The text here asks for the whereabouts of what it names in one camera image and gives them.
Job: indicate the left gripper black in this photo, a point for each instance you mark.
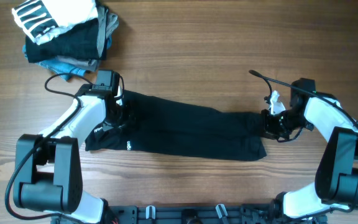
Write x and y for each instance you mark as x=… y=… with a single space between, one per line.
x=130 y=119

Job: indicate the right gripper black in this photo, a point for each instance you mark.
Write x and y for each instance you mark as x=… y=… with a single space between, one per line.
x=266 y=130

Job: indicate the black t-shirt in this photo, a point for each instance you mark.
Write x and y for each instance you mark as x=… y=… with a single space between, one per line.
x=156 y=125

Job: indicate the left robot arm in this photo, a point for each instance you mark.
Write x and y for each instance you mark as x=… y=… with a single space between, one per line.
x=47 y=176

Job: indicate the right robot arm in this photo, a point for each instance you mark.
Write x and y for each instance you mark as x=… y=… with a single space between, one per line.
x=335 y=187

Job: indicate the blue denim folded garment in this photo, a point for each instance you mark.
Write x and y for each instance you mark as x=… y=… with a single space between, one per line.
x=57 y=60

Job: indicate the grey folded garment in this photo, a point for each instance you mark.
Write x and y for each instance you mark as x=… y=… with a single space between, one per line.
x=108 y=22

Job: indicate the black and white folded garment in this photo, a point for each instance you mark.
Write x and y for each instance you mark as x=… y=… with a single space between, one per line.
x=43 y=20

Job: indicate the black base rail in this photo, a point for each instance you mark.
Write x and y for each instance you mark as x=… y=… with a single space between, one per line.
x=244 y=214

